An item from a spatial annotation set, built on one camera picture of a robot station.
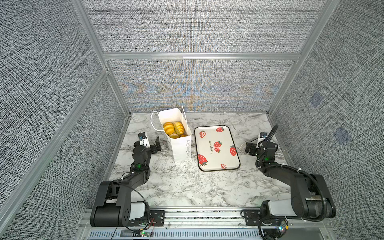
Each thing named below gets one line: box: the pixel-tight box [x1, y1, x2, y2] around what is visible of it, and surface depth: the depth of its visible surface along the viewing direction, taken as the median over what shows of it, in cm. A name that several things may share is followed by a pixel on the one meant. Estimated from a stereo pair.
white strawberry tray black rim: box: [194, 125, 241, 172], surface depth 100 cm
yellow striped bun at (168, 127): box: [163, 122, 175, 136], surface depth 90 cm
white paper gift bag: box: [150, 105, 192, 163], surface depth 88 cm
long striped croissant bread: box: [172, 121, 185, 135], surface depth 87 cm
